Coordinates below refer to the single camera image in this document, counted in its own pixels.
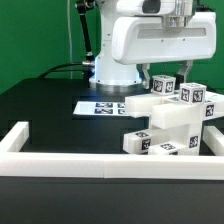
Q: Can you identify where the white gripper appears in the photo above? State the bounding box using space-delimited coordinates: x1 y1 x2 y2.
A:
112 0 216 89

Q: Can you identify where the white tagged cube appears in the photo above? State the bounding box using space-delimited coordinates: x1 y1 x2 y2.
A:
152 75 176 95
179 83 206 104

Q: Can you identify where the white chair back frame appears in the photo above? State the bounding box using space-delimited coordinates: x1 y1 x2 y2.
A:
125 91 224 129

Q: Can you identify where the small white chair part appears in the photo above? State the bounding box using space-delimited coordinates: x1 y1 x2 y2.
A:
123 129 159 154

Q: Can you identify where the white chair seat block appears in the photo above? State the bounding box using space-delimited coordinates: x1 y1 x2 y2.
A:
151 103 203 156

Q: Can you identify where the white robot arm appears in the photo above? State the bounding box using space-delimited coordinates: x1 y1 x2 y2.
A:
76 0 216 92

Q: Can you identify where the white marker base sheet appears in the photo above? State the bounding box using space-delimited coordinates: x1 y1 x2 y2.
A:
73 101 125 116

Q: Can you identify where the black cable hose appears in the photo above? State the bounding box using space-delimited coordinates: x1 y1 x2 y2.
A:
38 0 98 80

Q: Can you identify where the thin white cable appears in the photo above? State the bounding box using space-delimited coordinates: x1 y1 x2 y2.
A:
66 0 74 80

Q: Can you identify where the white U-shaped fence frame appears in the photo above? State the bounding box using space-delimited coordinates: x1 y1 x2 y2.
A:
0 121 224 180

